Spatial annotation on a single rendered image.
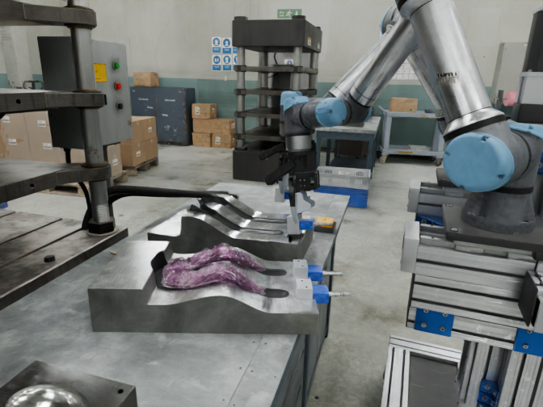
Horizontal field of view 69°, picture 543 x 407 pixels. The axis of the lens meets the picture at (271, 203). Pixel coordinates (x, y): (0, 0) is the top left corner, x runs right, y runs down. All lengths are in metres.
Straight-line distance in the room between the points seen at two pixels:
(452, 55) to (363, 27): 6.82
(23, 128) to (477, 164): 5.04
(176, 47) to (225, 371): 8.14
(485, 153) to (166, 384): 0.72
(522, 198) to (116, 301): 0.90
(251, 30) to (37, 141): 2.83
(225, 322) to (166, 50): 8.14
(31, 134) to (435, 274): 4.85
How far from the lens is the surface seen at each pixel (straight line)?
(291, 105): 1.16
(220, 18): 8.35
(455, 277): 1.04
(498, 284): 1.05
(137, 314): 0.95
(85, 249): 1.47
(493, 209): 0.99
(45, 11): 1.47
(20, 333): 1.07
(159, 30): 8.94
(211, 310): 0.91
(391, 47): 1.11
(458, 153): 0.85
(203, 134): 8.08
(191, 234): 1.27
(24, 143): 5.45
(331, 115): 1.06
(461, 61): 0.89
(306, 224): 1.18
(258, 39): 5.25
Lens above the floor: 1.35
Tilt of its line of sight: 18 degrees down
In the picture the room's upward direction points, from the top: 1 degrees clockwise
